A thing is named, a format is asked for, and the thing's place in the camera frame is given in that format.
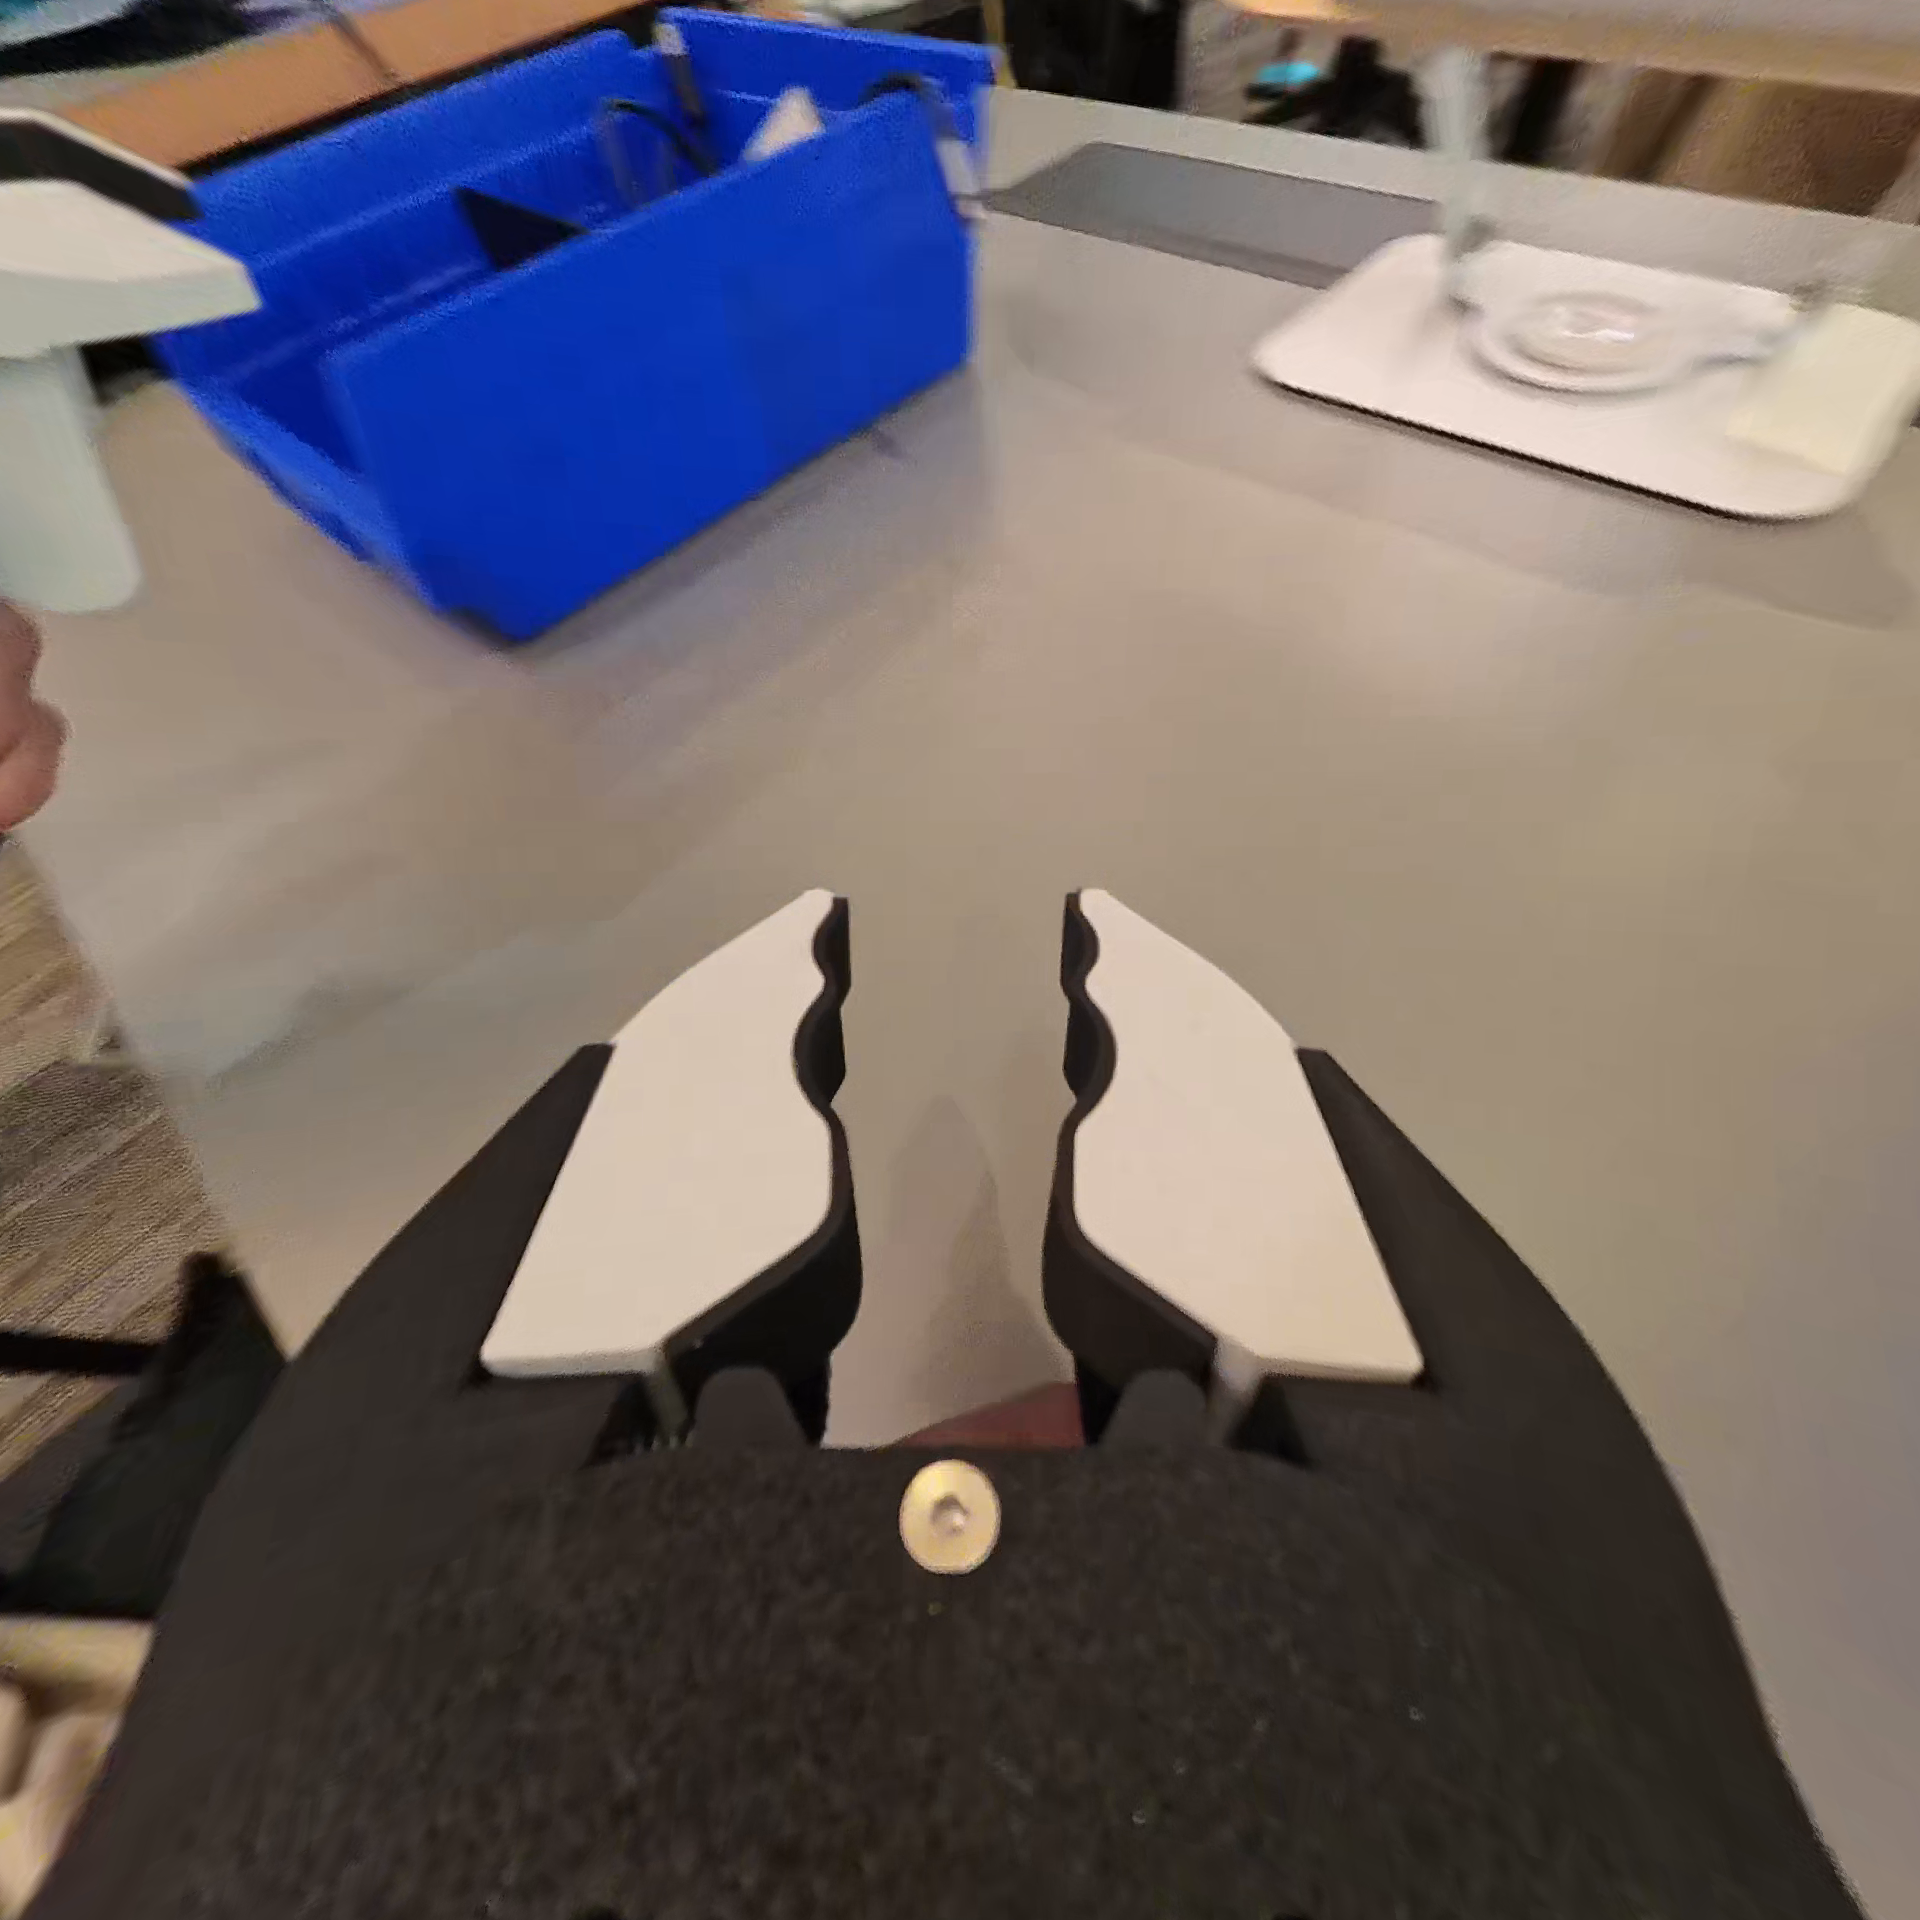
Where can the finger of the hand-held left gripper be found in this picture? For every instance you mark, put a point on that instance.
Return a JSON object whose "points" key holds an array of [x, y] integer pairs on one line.
{"points": [[107, 270], [107, 165]]}

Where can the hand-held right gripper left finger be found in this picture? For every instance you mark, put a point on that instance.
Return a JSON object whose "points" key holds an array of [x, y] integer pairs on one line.
{"points": [[676, 1200]]}

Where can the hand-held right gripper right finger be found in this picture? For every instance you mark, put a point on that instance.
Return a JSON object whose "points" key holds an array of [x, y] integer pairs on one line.
{"points": [[1245, 1200]]}

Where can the blue plastic bin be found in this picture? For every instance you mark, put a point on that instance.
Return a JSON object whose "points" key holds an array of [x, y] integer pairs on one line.
{"points": [[629, 422]]}

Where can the person's left hand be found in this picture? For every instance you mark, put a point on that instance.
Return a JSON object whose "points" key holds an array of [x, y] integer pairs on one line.
{"points": [[23, 720]]}

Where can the wooden board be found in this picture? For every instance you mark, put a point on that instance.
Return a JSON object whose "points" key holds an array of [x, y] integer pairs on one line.
{"points": [[301, 76]]}

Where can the beige hoodie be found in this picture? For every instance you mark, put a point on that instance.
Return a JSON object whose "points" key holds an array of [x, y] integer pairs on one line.
{"points": [[60, 1741]]}

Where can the wooden document stand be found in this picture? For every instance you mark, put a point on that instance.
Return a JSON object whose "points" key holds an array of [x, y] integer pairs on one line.
{"points": [[1424, 375]]}

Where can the cardboard box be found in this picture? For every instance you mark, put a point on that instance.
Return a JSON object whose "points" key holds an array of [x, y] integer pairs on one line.
{"points": [[1769, 143]]}

